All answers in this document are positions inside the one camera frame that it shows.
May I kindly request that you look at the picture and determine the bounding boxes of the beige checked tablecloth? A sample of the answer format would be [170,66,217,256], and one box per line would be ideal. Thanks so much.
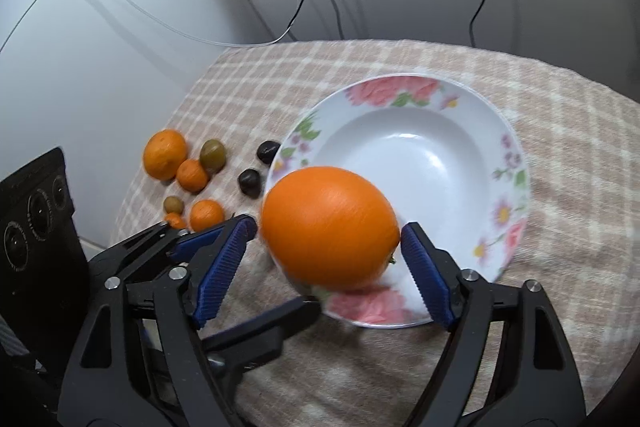
[107,39,640,427]

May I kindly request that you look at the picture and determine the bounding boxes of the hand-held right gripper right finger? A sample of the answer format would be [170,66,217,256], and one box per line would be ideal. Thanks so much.
[400,221,587,427]

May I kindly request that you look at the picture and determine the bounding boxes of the large mandarin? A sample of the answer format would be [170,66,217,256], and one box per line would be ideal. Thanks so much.
[143,129,189,181]

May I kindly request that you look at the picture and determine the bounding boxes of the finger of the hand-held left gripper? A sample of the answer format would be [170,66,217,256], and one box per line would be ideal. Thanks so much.
[200,296,322,374]
[87,219,236,288]

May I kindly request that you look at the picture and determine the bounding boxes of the white floral plate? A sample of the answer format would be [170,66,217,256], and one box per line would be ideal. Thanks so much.
[265,75,532,329]

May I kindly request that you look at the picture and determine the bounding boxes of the dark purple fruit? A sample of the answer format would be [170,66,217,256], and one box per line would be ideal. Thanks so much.
[237,169,263,198]
[256,141,281,164]

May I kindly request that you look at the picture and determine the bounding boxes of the olive brown round fruit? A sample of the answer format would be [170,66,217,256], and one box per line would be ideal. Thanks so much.
[199,138,227,174]

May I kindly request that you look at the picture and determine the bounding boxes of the large orange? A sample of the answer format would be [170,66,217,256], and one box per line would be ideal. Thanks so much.
[260,166,401,292]

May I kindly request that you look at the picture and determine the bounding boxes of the small mandarin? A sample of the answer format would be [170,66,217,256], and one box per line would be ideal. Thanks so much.
[189,199,225,232]
[176,159,209,194]

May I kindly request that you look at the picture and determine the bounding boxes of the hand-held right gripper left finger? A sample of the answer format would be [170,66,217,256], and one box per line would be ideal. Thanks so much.
[57,214,258,427]

